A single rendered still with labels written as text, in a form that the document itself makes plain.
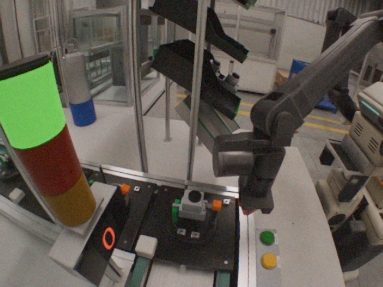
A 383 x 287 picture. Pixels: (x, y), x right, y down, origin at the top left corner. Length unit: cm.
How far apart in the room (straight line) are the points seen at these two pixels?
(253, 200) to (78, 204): 30
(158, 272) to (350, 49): 65
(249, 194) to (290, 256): 37
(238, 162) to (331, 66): 24
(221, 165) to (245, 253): 30
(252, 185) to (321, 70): 24
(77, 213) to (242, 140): 25
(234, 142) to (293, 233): 52
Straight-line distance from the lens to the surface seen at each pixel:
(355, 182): 88
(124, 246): 51
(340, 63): 40
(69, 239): 24
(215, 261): 49
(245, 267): 52
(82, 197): 19
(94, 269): 25
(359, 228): 115
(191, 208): 44
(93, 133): 115
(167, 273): 53
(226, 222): 55
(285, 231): 74
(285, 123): 29
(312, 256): 74
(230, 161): 30
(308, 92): 34
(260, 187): 37
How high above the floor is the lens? 143
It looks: 35 degrees down
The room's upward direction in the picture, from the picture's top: 4 degrees clockwise
